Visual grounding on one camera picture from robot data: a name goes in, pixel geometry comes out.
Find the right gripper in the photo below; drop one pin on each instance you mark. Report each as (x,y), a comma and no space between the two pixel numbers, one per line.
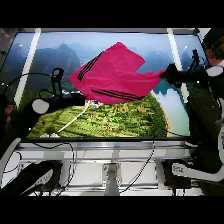
(170,74)

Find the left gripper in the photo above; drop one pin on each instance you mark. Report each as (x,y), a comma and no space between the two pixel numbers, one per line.
(75,99)

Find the pink shorts with black stripes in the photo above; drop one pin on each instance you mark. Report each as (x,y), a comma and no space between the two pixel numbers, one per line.
(113,75)

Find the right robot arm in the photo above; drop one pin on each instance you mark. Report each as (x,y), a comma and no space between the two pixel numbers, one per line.
(200,173)

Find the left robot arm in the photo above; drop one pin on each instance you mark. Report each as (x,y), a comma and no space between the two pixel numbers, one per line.
(40,106)

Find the heap of clothes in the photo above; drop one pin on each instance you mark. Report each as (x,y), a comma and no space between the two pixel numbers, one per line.
(215,41)

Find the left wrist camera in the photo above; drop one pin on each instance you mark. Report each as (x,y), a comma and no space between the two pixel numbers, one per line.
(57,78)

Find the silver frame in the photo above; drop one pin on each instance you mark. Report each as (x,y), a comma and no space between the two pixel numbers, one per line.
(100,146)

